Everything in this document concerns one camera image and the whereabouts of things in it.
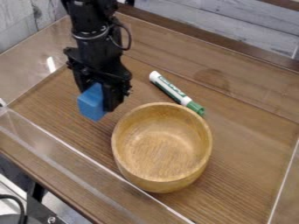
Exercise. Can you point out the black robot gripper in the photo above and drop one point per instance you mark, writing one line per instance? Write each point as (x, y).
(95, 62)

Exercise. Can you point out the blue rectangular block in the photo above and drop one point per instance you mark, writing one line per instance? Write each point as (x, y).
(91, 103)

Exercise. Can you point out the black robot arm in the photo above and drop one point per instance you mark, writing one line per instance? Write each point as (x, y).
(89, 14)

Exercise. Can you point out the brown wooden bowl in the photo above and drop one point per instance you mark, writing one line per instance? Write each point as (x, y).
(162, 145)

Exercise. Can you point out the green white marker pen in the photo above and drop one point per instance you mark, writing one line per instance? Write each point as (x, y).
(175, 93)

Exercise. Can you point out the black metal table frame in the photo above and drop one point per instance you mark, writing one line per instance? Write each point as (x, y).
(37, 213)

